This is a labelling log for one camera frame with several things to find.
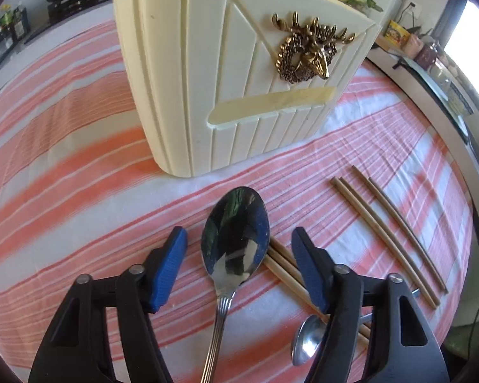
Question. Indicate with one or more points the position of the pink cup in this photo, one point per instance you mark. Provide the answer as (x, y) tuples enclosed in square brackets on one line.
[(412, 46)]

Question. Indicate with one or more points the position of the spice jar rack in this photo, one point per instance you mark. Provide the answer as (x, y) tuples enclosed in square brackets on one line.
[(14, 26)]

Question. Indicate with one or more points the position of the wooden chopstick four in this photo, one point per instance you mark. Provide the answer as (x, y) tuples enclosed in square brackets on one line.
[(381, 229)]

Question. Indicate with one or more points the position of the white knife block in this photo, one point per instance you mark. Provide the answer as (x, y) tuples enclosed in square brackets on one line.
[(388, 12)]

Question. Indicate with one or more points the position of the cream utensil holder box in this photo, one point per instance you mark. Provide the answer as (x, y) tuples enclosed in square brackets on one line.
[(218, 81)]

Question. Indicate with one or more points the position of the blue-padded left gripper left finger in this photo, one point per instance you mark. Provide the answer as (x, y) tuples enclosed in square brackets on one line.
[(76, 345)]

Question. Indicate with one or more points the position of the small steel spoon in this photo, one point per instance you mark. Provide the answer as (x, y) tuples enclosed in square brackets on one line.
[(307, 340)]

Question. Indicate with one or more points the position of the large steel spoon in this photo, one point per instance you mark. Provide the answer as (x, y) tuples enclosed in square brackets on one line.
[(234, 243)]

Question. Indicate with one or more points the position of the wooden chopstick one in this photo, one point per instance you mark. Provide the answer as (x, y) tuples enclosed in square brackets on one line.
[(293, 284)]

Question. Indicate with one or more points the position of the wooden chopstick six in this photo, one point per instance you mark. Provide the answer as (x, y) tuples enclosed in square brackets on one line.
[(412, 234)]

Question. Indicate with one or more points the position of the wooden chopstick five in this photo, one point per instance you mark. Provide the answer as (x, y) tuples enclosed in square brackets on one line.
[(380, 199)]

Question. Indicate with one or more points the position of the wooden chopstick two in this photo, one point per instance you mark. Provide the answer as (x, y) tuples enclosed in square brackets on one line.
[(284, 257)]

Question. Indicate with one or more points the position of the pink striped tablecloth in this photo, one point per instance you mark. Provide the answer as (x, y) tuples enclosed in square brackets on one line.
[(80, 192)]

